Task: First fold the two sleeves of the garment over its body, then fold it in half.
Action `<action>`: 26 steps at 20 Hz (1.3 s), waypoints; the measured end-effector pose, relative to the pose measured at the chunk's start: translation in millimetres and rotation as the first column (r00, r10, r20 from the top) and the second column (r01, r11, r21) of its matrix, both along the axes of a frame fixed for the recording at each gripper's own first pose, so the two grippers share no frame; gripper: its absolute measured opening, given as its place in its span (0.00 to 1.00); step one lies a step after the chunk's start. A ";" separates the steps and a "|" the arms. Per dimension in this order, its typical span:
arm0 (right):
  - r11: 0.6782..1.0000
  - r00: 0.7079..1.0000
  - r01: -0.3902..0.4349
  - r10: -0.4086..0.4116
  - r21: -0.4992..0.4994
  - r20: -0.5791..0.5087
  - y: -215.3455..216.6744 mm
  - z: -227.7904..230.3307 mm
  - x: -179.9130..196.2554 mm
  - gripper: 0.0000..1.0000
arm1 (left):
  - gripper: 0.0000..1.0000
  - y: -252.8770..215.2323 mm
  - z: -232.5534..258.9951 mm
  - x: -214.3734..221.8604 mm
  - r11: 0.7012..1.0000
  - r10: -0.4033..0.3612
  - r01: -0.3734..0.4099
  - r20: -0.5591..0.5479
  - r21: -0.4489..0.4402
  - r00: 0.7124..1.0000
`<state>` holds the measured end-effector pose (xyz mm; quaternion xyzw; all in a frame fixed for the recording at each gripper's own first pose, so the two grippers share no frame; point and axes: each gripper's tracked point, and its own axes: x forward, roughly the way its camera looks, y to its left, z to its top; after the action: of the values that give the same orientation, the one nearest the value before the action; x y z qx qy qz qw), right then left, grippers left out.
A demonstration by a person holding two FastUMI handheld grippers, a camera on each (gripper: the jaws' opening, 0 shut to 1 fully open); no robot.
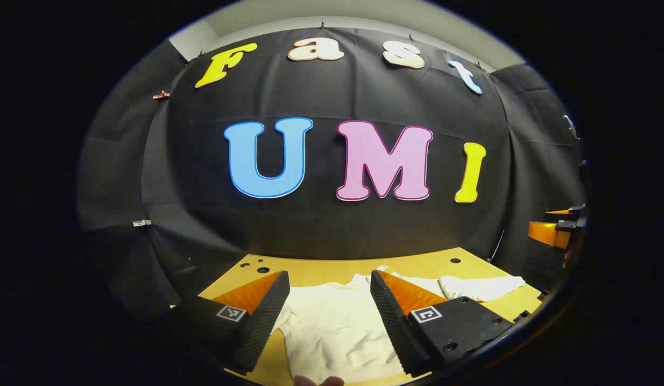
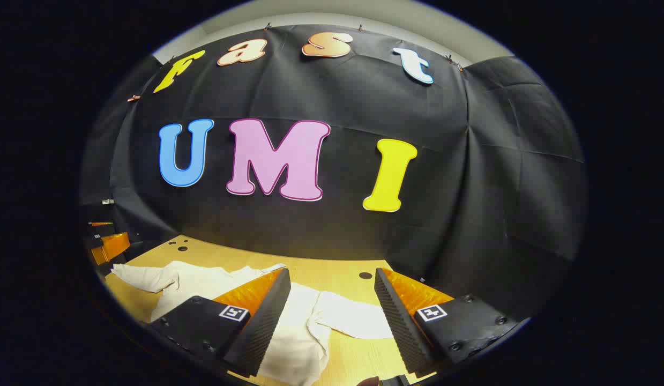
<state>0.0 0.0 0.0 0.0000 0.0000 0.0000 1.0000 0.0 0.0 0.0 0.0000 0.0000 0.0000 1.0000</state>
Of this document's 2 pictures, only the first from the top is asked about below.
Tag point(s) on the white metal clip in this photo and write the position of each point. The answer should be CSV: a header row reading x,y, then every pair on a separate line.
x,y
141,222

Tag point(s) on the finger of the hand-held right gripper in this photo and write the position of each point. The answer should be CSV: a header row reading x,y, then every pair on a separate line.
x,y
573,209
549,234

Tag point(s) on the copper metal clip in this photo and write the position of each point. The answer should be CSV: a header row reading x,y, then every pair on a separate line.
x,y
161,96

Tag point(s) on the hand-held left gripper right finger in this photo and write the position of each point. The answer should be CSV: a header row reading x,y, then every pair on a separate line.
x,y
390,321

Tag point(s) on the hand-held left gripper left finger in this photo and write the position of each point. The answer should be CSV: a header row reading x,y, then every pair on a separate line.
x,y
267,316

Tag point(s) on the cream white zip-neck sweater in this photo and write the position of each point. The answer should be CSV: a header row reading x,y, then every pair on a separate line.
x,y
337,332

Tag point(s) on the black backdrop cloth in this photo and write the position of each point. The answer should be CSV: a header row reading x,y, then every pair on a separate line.
x,y
321,225

